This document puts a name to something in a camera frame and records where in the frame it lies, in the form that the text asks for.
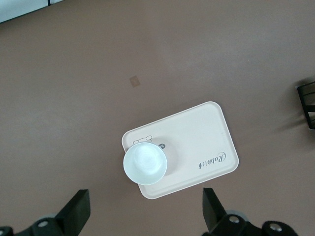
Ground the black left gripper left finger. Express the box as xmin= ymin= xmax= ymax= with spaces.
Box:
xmin=54 ymin=189 xmax=91 ymax=236

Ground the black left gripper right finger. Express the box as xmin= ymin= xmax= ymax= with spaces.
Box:
xmin=203 ymin=187 xmax=229 ymax=233

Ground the beige rabbit tray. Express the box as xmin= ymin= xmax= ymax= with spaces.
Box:
xmin=121 ymin=101 xmax=240 ymax=200

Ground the white bowl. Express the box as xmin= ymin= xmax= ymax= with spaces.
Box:
xmin=123 ymin=142 xmax=169 ymax=185

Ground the black wire cup rack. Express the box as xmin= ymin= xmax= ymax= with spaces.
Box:
xmin=296 ymin=82 xmax=315 ymax=130

